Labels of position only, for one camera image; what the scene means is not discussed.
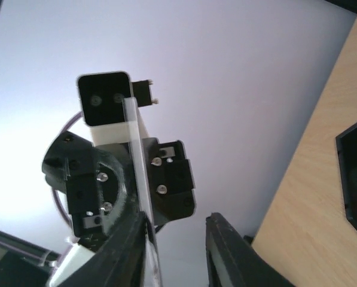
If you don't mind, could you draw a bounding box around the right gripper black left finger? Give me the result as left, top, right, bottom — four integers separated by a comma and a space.
60, 211, 159, 287

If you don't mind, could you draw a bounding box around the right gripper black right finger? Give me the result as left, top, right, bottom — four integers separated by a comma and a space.
206, 213, 292, 287

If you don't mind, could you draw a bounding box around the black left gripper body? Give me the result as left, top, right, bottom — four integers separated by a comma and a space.
42, 131, 196, 248

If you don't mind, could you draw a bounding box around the white card edge-on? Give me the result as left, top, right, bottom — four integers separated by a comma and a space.
123, 97, 163, 287

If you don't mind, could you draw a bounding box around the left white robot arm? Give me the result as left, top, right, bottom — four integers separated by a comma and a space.
42, 131, 196, 286

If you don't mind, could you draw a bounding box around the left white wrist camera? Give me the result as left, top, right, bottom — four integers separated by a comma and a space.
77, 71, 158, 146

